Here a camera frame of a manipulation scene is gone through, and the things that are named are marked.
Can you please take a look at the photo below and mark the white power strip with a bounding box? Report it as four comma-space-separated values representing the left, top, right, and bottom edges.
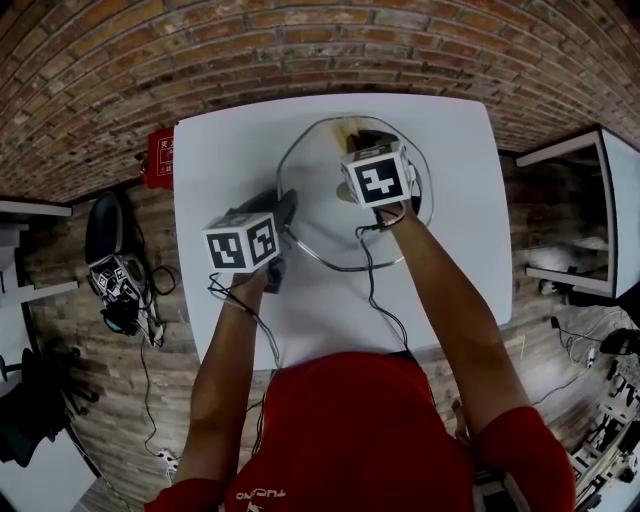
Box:
156, 446, 181, 475

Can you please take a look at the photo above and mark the black office chair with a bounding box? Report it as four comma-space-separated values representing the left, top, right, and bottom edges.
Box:
0, 343, 102, 469

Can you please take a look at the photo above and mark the white desk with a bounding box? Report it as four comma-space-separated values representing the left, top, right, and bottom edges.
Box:
0, 198, 80, 369

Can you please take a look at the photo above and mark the yellow scrubbing sponge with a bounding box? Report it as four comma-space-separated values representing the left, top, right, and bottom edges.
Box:
327, 115, 369, 153

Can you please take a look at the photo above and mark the white equipment rack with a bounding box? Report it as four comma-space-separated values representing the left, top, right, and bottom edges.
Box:
567, 369, 640, 512

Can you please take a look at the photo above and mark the white side table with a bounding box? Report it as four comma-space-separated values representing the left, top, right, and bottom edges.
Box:
514, 125, 640, 301

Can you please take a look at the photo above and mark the person's left forearm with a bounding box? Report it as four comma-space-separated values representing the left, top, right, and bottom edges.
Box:
172, 269, 287, 496

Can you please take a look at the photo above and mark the black floor cable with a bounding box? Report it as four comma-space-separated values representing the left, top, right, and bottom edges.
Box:
138, 299, 166, 457

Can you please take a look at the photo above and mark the person's red shirt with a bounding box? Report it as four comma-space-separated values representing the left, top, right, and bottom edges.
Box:
157, 350, 577, 512

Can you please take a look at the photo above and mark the glass pot lid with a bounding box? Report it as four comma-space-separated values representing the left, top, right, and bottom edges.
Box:
275, 115, 434, 273

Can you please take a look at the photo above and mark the black floor device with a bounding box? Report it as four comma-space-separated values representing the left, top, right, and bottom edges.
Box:
598, 327, 640, 357

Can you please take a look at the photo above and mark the red fire extinguisher box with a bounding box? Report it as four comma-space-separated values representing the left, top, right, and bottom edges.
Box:
139, 126, 177, 190

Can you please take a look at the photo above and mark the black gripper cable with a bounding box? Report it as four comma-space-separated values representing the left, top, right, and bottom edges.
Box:
206, 272, 283, 454
354, 207, 419, 364

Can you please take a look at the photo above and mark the white floor cable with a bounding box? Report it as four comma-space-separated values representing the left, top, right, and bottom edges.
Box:
549, 305, 632, 372

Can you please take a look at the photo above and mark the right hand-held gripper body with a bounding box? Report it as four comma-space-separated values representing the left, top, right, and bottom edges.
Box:
338, 128, 415, 209

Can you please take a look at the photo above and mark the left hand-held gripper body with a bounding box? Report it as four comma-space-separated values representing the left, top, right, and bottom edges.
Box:
201, 190, 290, 296

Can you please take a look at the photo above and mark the spare gripper device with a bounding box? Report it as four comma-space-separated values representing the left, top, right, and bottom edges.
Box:
88, 252, 149, 304

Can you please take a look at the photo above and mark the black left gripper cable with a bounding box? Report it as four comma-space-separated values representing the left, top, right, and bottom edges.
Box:
206, 272, 283, 454

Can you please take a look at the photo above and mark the person's right forearm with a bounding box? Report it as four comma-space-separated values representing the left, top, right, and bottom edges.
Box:
372, 199, 534, 442

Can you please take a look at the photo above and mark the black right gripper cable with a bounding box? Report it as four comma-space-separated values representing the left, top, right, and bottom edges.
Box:
354, 207, 419, 364

